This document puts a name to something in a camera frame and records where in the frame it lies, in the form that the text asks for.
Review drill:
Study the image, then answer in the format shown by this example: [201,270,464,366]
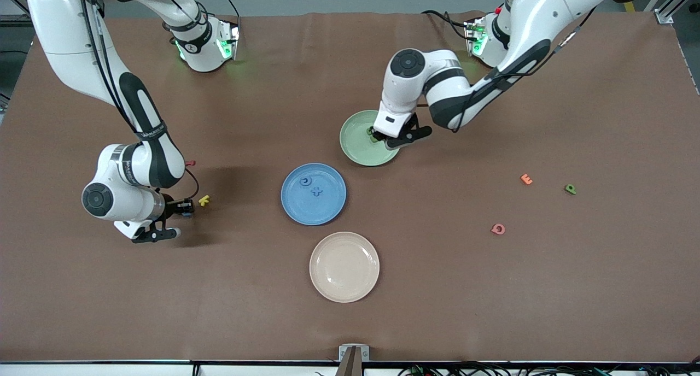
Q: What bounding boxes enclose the beige plate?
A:
[310,232,380,303]

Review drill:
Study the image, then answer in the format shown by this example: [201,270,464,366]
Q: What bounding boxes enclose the black cable bundle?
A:
[398,360,700,376]

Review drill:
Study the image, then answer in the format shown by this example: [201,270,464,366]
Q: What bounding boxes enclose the grey metal mount bracket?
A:
[335,343,371,376]

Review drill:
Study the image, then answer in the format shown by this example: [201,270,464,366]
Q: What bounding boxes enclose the blue plate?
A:
[281,163,347,226]

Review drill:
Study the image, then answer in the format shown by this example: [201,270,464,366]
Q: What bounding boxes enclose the black right base cable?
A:
[212,0,241,21]

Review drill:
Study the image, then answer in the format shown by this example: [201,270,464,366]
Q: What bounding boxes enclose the brown table cover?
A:
[0,11,700,363]

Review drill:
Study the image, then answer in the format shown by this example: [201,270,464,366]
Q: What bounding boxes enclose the black left base cables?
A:
[421,9,472,40]

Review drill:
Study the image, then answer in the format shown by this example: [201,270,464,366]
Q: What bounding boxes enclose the green plate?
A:
[340,110,403,167]

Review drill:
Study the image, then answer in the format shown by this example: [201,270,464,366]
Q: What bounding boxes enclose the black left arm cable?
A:
[418,7,597,131]

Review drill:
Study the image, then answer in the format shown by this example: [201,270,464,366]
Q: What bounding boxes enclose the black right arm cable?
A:
[82,0,200,202]

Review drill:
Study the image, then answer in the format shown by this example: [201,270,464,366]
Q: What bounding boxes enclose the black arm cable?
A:
[418,7,597,131]
[82,0,200,202]

